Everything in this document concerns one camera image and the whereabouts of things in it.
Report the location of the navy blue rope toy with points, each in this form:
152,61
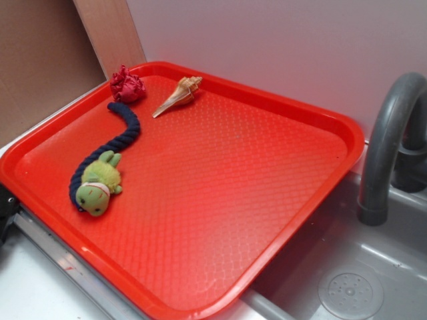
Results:
116,144

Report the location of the green plush turtle toy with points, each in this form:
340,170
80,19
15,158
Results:
100,180

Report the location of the black object at left edge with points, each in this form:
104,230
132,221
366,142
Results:
8,208

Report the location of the red crumpled cloth ball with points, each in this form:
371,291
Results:
126,87

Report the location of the grey plastic sink basin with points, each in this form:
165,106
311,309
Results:
335,267

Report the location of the tan spiral seashell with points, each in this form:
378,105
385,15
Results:
182,94

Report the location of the red plastic tray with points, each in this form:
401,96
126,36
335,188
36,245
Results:
211,191

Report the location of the brown cardboard panel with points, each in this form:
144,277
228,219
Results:
47,61

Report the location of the grey toy faucet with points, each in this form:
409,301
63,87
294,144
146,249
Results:
396,155

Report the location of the light wooden board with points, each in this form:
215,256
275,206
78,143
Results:
112,33

